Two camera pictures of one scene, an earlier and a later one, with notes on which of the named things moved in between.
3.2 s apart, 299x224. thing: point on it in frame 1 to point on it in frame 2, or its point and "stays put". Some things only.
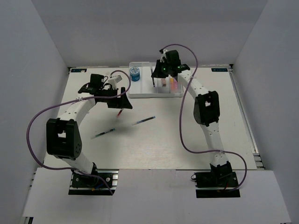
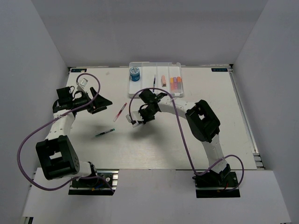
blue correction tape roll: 134,73 stays put
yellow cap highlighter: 172,82 stays put
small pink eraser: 164,82 stays put
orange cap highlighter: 179,87 stays put
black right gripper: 157,73 to 145,120
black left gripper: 120,102 to 100,104
